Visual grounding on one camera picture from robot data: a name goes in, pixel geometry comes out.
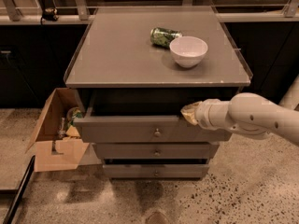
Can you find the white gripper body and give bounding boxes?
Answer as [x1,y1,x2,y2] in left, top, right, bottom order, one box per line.
[194,99,233,130]

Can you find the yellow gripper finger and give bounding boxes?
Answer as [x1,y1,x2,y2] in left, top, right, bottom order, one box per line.
[183,113,198,125]
[180,101,202,114]

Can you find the grey top drawer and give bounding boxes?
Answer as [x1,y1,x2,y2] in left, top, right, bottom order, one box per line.
[74,95,231,143]

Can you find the grey drawer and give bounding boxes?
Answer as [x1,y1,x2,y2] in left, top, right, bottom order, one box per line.
[93,142,220,159]
[74,95,231,143]
[103,164,209,179]

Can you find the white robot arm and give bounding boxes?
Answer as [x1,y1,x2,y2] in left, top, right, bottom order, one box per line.
[180,76,299,145]

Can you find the grey drawer cabinet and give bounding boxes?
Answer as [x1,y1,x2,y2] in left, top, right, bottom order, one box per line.
[64,7,252,166]

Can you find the grey middle drawer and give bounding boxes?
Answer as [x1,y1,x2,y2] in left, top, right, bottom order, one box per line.
[93,142,220,159]

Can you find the grey bottom drawer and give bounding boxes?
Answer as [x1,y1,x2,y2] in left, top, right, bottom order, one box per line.
[103,164,209,179]

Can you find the open cardboard box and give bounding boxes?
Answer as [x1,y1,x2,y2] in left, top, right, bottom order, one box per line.
[26,88,89,172]

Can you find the white ceramic bowl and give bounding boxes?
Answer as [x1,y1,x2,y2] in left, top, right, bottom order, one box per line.
[169,36,208,68]

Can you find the green soda can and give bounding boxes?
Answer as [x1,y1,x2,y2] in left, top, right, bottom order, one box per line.
[150,27,182,48]

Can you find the green snack bag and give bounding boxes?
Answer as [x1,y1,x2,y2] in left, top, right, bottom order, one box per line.
[66,107,82,126]

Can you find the yellow sponge piece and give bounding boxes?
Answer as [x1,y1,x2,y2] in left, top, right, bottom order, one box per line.
[66,126,80,138]

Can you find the clear bottle in box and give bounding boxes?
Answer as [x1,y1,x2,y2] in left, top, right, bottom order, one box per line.
[57,118,66,139]

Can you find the black bar on floor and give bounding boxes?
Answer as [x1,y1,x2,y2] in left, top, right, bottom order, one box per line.
[0,156,36,224]

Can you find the small dark object on ledge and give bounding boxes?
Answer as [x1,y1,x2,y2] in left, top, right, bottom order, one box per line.
[42,7,59,21]

